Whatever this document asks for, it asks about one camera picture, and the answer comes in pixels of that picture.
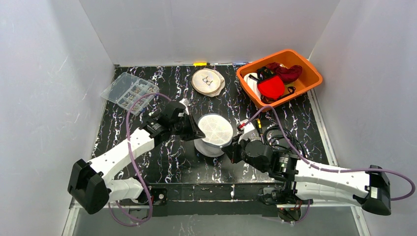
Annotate bright red bra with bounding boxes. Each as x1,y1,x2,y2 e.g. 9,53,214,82
257,76,285,100

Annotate dark red bra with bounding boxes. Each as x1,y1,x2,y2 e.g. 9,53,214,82
266,62,303,83

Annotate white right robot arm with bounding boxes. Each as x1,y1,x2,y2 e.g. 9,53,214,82
222,140,391,216

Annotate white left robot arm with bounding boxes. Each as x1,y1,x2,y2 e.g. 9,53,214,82
67,99,205,214

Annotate clear plastic screw box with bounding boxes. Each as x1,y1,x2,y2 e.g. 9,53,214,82
101,72,159,116

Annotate yellow tape piece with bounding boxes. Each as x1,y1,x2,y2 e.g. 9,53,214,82
193,62,209,66

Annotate orange plastic bin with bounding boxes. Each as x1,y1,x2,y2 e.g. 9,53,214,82
237,49,323,108

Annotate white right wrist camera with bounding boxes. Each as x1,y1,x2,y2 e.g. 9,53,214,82
237,119,259,143

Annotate black coiled cable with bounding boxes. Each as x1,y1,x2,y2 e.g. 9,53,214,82
263,125,307,157

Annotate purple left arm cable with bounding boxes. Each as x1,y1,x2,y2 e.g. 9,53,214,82
108,92,172,228

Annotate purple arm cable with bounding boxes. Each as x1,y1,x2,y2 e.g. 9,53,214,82
242,105,417,225
108,92,172,228

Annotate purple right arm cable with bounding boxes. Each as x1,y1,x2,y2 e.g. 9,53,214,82
242,105,417,225

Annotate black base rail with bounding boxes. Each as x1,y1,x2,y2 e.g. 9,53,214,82
119,182,313,218

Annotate white bra black straps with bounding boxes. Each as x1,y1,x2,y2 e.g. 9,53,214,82
243,73,262,100

